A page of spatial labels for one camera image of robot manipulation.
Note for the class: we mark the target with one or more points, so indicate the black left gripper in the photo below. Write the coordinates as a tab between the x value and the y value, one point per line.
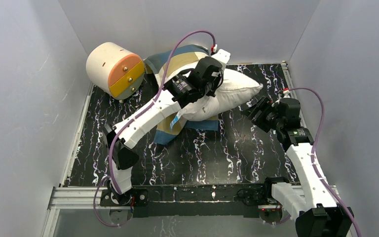
211	83

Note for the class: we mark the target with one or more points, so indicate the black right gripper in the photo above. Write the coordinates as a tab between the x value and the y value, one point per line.
259	113

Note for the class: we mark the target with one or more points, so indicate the white pillow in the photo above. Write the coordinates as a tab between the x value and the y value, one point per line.
235	90

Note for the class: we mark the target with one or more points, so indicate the blue beige white pillowcase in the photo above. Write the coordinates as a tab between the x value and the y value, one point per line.
184	57

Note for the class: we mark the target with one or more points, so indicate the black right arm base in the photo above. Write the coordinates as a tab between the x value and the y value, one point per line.
270	210

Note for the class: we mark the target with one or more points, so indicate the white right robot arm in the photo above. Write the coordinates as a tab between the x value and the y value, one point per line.
317	213

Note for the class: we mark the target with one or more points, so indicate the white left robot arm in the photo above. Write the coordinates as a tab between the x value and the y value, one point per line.
187	91

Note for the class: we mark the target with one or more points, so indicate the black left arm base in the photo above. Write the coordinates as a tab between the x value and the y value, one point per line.
124	203

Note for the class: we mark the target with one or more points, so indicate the blue pillow label tag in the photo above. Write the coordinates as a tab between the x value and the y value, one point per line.
175	119

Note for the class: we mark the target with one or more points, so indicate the round cream drawer cabinet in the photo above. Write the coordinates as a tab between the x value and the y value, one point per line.
116	70

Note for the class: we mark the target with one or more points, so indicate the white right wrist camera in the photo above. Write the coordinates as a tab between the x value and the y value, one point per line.
285	93

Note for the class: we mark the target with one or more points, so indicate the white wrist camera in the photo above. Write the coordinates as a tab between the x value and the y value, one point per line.
222	56
285	93

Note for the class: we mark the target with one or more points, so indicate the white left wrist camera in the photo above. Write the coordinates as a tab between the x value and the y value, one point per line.
222	56

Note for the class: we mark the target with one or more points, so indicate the aluminium table frame rail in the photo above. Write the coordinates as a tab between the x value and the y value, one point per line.
196	174

